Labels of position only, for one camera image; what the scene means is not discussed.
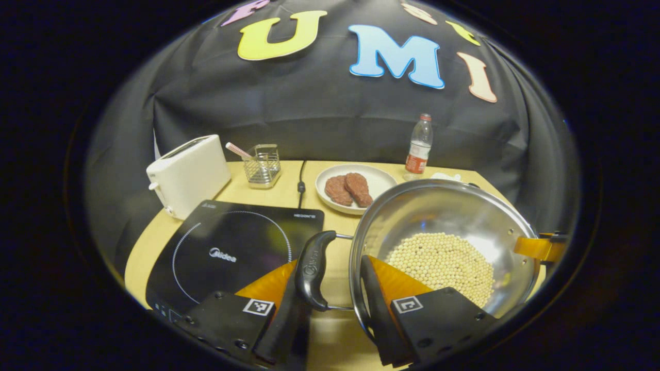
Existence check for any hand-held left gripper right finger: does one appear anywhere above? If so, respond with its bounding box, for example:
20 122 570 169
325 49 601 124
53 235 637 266
359 255 498 367

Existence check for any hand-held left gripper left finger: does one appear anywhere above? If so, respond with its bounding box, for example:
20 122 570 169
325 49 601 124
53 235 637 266
178 260 315 369

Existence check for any black induction cooktop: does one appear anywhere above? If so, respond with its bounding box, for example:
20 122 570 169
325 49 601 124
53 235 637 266
145 199 325 323

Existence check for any steel pot black handle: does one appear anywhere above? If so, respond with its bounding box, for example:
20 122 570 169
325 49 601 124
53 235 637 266
295 179 542 343

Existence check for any pile of soybeans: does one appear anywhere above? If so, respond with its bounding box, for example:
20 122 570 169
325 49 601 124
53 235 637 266
384 232 496 309

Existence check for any brown meat patty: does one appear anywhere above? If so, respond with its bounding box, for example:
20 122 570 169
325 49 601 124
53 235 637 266
325 175 354 207
344 173 373 208

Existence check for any white round plate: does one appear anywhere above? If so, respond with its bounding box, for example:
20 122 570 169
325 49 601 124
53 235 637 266
315 164 399 215

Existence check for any plastic bottle red label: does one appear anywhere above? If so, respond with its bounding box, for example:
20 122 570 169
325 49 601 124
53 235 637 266
403 113 434 181

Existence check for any clear square utensil holder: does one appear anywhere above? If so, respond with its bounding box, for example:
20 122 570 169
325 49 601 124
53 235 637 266
241 144 282 190

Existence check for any white toaster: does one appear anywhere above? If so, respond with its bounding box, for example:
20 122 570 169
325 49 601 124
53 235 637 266
146 134 232 221

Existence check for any pink stick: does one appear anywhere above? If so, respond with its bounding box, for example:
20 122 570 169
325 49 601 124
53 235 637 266
225 142 254 160

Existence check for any black backdrop cloth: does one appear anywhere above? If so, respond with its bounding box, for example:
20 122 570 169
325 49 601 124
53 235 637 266
85 0 581 279

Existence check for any black power cable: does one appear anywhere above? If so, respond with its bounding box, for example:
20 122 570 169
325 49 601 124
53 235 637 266
296 160 308 209

